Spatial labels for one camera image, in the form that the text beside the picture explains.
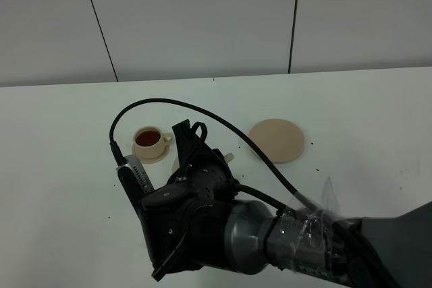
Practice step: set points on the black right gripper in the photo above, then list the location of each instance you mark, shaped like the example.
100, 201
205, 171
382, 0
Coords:
184, 221

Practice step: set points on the beige ceramic teapot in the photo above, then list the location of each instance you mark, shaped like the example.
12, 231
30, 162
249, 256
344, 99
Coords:
176, 165

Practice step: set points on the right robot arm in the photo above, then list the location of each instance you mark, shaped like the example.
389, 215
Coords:
356, 252

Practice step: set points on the beige teapot saucer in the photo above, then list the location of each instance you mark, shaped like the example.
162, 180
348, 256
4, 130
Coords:
282, 141

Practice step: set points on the far beige teacup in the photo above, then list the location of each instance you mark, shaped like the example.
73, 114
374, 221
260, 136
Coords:
153, 140

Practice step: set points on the far beige cup saucer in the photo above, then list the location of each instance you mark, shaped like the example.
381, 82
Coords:
138, 151

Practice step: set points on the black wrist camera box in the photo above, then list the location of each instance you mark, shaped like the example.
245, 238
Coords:
134, 180

